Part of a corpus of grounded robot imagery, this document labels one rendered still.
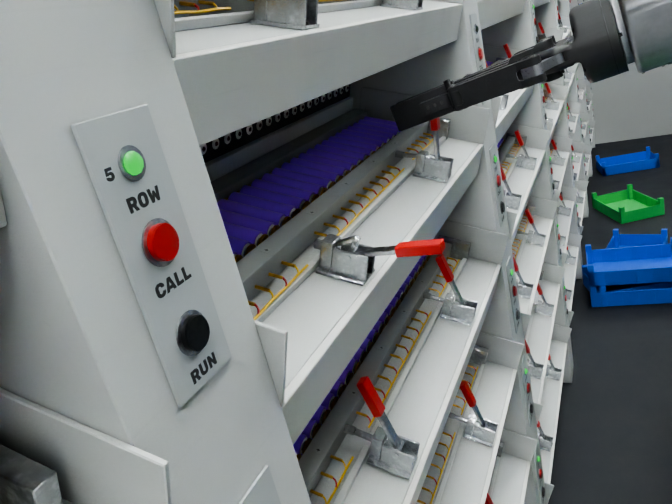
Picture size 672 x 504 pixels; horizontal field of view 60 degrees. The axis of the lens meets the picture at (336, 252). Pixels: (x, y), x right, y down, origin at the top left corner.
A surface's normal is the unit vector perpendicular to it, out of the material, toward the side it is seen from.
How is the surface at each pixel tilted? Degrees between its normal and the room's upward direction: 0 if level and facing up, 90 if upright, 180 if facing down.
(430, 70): 90
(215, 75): 109
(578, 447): 0
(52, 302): 90
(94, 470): 90
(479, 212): 90
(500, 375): 20
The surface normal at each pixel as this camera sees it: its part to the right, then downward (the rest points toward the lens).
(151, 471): -0.40, 0.40
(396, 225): 0.08, -0.88
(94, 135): 0.89, -0.06
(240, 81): 0.92, 0.25
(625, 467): -0.23, -0.92
